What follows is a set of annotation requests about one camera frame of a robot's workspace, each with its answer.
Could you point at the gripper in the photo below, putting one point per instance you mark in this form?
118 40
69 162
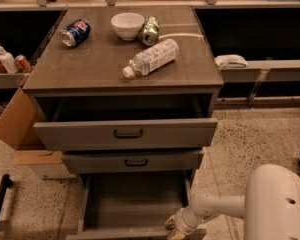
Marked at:
182 222

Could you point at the grey bottom drawer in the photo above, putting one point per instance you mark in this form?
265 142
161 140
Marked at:
131 206

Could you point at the grey drawer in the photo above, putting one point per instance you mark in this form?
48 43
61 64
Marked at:
131 206
126 134
121 162

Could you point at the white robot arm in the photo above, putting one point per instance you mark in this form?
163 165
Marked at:
270 207

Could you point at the grey top drawer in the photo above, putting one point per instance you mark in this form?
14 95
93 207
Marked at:
126 134

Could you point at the grey middle drawer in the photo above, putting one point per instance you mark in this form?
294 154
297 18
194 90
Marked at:
121 162

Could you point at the grey drawer cabinet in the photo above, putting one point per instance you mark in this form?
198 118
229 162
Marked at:
87 84

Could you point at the clear plastic water bottle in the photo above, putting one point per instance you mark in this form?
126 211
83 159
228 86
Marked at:
151 59

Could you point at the folded white cloth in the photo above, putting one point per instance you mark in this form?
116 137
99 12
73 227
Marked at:
230 61

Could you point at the brown cardboard box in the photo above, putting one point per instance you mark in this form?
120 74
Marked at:
16 130

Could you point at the green soda can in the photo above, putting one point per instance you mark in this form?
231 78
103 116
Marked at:
149 33

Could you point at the white bowl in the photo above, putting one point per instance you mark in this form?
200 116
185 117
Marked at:
127 25

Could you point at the blue pepsi can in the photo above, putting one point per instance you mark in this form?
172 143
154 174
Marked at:
75 33

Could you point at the white pump bottle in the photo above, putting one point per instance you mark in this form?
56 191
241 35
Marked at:
8 61

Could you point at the grey shelf rail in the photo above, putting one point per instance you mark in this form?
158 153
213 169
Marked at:
264 71

